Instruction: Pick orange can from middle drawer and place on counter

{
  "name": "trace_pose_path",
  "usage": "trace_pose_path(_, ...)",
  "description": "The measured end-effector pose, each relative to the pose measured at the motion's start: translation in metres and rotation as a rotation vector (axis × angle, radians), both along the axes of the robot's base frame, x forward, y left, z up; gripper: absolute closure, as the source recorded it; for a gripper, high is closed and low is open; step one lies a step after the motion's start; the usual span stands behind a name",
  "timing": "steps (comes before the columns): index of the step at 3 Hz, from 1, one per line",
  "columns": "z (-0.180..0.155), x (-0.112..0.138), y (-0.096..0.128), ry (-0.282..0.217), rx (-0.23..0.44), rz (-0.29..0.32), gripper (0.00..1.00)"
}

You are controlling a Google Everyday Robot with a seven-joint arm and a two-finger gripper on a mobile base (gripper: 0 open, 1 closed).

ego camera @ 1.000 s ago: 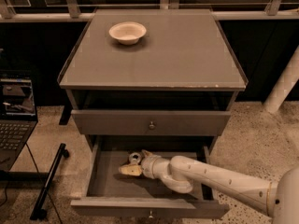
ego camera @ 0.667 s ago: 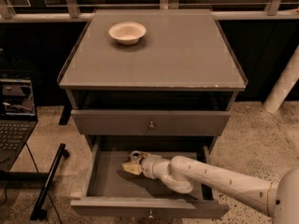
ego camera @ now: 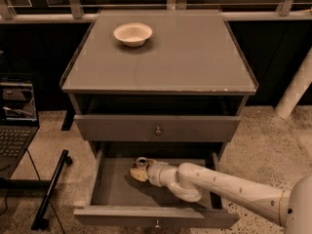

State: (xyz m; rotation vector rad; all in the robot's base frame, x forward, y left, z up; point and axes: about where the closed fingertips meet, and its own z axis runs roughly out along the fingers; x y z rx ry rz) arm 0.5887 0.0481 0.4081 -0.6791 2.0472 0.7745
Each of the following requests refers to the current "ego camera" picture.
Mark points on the white paper bowl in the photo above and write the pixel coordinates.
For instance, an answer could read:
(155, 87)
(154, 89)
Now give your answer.
(133, 34)

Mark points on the black laptop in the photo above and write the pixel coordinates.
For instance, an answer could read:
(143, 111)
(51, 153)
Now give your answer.
(18, 120)

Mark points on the black table leg bar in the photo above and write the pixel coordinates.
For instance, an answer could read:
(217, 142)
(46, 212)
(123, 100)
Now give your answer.
(40, 222)

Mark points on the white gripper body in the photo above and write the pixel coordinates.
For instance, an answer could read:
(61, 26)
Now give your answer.
(153, 173)

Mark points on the closed grey top drawer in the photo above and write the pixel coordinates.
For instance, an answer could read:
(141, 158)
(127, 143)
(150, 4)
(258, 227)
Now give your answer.
(157, 128)

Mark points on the metal window railing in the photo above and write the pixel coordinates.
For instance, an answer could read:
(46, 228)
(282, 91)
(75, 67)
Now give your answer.
(30, 11)

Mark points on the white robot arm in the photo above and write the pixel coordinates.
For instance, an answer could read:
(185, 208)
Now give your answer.
(291, 209)

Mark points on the grey drawer cabinet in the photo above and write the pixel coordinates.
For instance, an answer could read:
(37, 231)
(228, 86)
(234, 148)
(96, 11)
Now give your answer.
(190, 66)

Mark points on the open grey middle drawer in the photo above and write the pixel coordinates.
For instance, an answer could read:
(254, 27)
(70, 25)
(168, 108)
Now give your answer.
(117, 199)

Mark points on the orange soda can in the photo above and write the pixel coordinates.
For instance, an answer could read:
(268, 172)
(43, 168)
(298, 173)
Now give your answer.
(141, 162)

